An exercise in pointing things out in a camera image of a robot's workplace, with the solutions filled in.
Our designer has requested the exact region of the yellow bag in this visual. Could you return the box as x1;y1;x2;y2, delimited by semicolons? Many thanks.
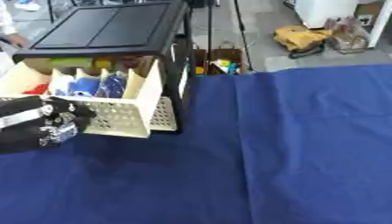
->
270;24;334;60

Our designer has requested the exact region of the pale compartment drawer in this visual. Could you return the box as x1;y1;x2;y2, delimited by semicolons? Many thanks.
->
0;57;179;139

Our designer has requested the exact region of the red object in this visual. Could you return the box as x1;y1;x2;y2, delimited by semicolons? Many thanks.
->
21;83;53;96

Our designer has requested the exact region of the green box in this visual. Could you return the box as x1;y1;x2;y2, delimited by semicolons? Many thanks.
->
47;57;94;69

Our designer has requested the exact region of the dark blue wrapped packet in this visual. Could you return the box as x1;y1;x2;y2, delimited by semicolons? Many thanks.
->
96;73;129;99

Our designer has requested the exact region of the person's hand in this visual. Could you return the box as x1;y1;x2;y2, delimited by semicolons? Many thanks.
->
3;32;30;49

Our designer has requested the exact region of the white cabinet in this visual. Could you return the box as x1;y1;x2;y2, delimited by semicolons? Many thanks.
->
292;0;361;30

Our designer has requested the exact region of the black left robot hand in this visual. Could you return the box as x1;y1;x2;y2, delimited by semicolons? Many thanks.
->
0;95;98;155

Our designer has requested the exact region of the black tripod pole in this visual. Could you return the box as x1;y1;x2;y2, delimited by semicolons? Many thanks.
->
231;0;257;73

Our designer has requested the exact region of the clear plastic bag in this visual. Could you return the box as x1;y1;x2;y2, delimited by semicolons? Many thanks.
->
323;17;371;55

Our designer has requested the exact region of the black drawer cabinet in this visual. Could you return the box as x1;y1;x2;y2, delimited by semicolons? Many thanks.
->
12;0;196;135

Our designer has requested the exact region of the blue and white roll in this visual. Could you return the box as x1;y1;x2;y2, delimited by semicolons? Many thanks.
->
52;74;102;98

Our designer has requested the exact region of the yellow block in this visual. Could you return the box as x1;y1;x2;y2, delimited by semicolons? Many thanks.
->
93;59;116;70

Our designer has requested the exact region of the brown box with items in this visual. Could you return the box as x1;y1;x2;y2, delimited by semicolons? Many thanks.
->
191;43;247;76

